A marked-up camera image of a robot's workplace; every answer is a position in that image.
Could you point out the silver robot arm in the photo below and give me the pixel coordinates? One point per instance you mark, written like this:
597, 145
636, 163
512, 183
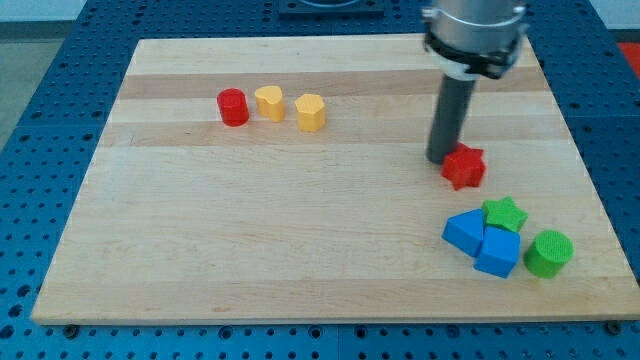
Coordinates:
468, 39

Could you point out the wooden board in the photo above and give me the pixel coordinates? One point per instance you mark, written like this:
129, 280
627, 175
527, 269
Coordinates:
181, 219

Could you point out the yellow pentagon block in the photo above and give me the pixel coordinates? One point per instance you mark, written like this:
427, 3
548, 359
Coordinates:
310, 112

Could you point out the yellow heart block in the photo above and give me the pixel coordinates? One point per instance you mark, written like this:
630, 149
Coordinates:
270, 102

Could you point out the red cylinder block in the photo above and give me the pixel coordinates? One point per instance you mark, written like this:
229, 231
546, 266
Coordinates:
233, 107

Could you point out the red star block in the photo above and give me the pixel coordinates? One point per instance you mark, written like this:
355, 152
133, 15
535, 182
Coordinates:
464, 167

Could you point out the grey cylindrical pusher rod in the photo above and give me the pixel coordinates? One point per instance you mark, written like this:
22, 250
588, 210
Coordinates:
452, 105

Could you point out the blue triangle block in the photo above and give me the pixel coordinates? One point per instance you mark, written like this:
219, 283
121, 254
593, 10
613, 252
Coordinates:
465, 231

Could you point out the green star block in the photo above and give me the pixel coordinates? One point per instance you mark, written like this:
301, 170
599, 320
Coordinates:
504, 214

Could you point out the blue cube block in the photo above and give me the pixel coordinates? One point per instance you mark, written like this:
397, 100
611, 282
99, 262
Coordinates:
499, 252

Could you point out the green cylinder block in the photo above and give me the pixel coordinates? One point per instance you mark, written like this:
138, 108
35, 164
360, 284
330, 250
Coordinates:
549, 252

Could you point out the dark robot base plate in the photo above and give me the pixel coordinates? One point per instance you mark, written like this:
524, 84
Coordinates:
330, 7

